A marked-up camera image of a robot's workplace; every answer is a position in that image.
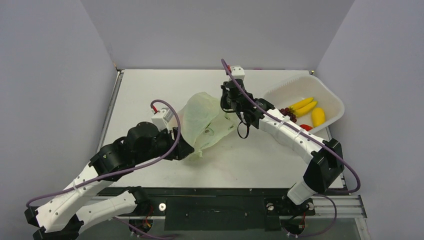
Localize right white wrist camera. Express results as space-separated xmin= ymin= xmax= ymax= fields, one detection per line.
xmin=228 ymin=65 xmax=246 ymax=80

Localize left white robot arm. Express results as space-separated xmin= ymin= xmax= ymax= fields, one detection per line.
xmin=24 ymin=122 xmax=194 ymax=240

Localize purple fake grapes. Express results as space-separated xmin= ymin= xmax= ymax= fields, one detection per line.
xmin=279 ymin=107 xmax=297 ymax=123

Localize green plastic bag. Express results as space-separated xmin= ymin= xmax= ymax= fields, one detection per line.
xmin=177 ymin=92 xmax=239 ymax=159

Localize yellow fake banana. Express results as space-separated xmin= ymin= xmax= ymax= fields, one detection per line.
xmin=293 ymin=101 xmax=318 ymax=118
xmin=288 ymin=97 xmax=314 ymax=112

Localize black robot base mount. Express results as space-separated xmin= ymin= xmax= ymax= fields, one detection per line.
xmin=96 ymin=187 xmax=316 ymax=239

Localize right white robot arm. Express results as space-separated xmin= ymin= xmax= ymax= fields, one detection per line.
xmin=220 ymin=79 xmax=345 ymax=214

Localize white plastic basket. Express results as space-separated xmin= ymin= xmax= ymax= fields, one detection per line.
xmin=261 ymin=74 xmax=345 ymax=135

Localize upper yellow fake banana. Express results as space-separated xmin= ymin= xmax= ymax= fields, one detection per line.
xmin=288 ymin=97 xmax=314 ymax=112

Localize lower yellow fake banana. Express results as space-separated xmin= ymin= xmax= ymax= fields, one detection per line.
xmin=293 ymin=101 xmax=318 ymax=118

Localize red fake strawberry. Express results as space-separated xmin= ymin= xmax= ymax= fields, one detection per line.
xmin=300 ymin=124 xmax=313 ymax=132

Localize purple cable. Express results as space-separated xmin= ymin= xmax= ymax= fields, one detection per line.
xmin=220 ymin=58 xmax=361 ymax=238
xmin=25 ymin=99 xmax=182 ymax=240

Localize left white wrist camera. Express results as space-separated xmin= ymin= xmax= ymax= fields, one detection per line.
xmin=151 ymin=107 xmax=174 ymax=131

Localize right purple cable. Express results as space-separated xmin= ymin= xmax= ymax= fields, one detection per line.
xmin=220 ymin=58 xmax=361 ymax=238

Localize yellow fake mango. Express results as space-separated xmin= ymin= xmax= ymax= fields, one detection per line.
xmin=311 ymin=107 xmax=327 ymax=128

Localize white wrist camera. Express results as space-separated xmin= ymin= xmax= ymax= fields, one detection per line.
xmin=228 ymin=65 xmax=246 ymax=80
xmin=151 ymin=107 xmax=174 ymax=131

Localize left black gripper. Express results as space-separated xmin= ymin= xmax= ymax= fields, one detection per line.
xmin=136 ymin=126 xmax=195 ymax=165

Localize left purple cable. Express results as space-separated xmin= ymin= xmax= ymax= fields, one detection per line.
xmin=25 ymin=99 xmax=182 ymax=240

